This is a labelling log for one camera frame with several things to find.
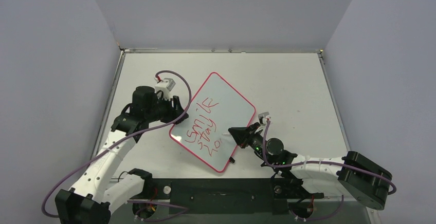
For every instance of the pink framed whiteboard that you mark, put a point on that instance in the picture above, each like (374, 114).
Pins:
(215, 107)

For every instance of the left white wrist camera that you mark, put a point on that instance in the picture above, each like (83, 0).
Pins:
(164, 87)

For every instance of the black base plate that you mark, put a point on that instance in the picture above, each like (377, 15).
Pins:
(230, 196)

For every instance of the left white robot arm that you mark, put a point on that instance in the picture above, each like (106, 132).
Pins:
(90, 199)

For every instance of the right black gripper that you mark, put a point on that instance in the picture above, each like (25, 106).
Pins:
(248, 137)

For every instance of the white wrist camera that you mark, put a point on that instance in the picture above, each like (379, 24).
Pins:
(264, 117)
(164, 87)

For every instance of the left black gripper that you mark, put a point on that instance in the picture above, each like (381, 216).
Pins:
(174, 108)

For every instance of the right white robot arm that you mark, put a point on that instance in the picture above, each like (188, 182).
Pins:
(291, 165)

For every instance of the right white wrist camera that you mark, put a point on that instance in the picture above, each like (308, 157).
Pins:
(264, 117)

